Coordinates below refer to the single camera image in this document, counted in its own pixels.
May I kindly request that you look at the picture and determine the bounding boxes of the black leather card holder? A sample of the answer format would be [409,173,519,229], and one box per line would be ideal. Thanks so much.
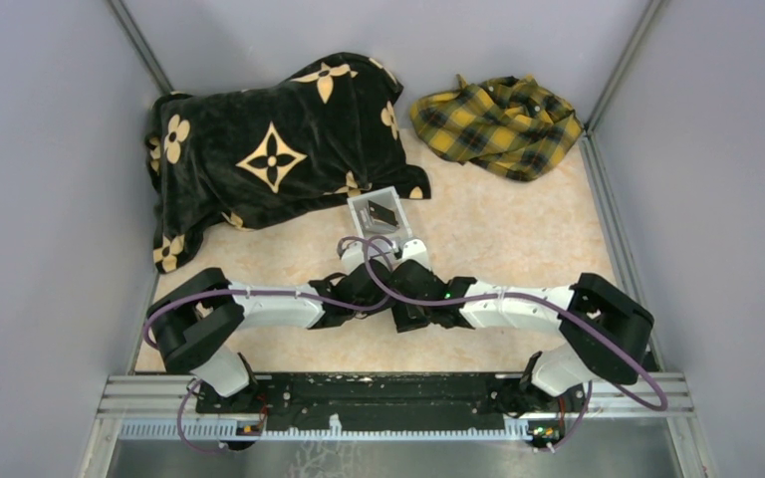
[391,304,430,334]

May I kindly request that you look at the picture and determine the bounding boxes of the white plastic card tray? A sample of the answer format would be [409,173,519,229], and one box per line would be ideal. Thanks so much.
[347,186,415,253]

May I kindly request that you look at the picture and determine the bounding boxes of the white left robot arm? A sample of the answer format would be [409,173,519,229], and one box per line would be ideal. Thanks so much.
[142,266,393,412]

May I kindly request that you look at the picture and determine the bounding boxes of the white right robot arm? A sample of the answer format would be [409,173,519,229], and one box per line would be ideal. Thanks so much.
[384,260,654,410]

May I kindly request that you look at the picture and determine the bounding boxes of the dark card in tray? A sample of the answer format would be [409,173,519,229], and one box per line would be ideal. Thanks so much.
[368,201,398,229]

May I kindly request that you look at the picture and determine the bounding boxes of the black floral velvet blanket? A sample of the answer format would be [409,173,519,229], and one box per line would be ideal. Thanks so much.
[144,52,431,274]

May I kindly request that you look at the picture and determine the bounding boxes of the yellow plaid cloth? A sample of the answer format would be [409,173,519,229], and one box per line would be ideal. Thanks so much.
[409,75,584,182]

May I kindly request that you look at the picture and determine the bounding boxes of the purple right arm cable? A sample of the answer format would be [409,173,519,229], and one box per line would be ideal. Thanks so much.
[363,235,670,453]

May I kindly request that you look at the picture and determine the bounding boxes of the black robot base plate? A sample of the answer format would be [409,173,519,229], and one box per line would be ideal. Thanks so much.
[195,372,585,432]

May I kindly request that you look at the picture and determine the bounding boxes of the aluminium frame rail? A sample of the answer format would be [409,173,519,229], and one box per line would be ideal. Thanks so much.
[80,372,694,477]

